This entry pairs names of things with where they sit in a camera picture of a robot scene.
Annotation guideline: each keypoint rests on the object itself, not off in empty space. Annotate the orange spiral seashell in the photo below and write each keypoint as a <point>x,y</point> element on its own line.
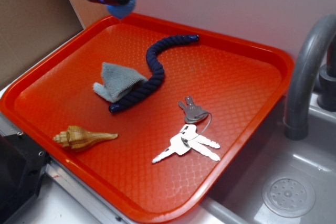
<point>77,139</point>

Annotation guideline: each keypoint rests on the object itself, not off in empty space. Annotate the black octagonal mount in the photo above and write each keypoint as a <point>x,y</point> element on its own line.
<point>23,164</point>

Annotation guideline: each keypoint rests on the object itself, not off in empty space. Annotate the silver key bunch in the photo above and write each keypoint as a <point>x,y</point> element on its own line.
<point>188,137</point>

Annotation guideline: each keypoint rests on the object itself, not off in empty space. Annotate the grey sink basin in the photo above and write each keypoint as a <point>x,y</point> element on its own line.
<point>237,195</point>

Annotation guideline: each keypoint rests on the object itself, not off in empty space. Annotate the blue dimpled ball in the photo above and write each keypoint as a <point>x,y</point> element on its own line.
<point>122,11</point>

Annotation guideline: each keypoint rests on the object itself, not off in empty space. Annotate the round sink drain strainer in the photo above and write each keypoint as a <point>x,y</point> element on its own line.
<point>288,195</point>

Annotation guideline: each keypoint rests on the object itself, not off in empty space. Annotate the brown cardboard panel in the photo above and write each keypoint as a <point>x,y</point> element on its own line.
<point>30,30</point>

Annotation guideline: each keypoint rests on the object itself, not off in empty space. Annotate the grey sink faucet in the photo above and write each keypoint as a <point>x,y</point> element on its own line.
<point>315,67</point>

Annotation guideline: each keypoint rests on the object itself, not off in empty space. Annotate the red plastic tray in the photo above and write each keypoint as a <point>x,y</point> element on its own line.
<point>237,81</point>

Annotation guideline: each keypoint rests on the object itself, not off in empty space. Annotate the light green folded cloth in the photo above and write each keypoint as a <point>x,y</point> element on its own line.
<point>118,81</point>

